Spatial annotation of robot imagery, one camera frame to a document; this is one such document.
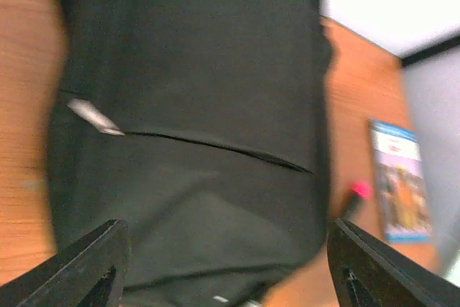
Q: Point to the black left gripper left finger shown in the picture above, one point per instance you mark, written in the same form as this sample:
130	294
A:
89	272

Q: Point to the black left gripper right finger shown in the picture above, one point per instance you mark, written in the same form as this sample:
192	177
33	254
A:
367	272

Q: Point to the black student backpack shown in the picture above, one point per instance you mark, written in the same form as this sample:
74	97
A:
202	124

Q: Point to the dog picture book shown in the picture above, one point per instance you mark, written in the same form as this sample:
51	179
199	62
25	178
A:
399	184

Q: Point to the pink cap black highlighter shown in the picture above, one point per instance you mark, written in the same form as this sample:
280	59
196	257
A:
355	198

